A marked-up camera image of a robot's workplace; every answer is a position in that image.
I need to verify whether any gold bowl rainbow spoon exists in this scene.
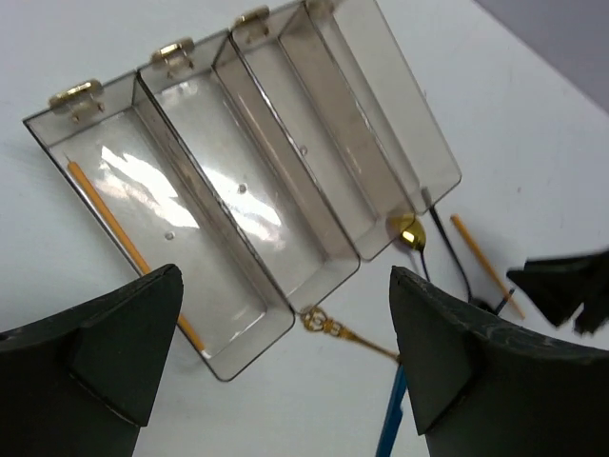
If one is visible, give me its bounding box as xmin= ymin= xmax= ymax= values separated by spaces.
xmin=388 ymin=213 xmax=430 ymax=281

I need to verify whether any gold ornate fork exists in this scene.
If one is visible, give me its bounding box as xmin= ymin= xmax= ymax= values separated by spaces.
xmin=299 ymin=306 xmax=400 ymax=363

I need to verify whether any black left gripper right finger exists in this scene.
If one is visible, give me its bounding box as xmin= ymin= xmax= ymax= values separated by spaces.
xmin=389 ymin=267 xmax=608 ymax=456

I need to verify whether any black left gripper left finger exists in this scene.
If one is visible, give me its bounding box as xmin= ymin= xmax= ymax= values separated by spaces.
xmin=1 ymin=264 xmax=184 ymax=456

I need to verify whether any blue knife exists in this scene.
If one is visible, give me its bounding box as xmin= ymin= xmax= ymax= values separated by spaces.
xmin=375 ymin=365 xmax=407 ymax=457

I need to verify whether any clear smoked compartment organizer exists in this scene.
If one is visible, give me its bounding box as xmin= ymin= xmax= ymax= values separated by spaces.
xmin=25 ymin=1 xmax=462 ymax=381

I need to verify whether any dark blue chopstick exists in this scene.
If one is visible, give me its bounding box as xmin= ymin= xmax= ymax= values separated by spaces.
xmin=495 ymin=288 xmax=515 ymax=315

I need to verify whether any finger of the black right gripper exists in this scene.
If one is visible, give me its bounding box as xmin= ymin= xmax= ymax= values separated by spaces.
xmin=506 ymin=250 xmax=608 ymax=334

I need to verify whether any black spoon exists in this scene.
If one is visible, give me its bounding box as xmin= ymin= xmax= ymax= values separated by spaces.
xmin=422 ymin=187 xmax=496 ymax=314

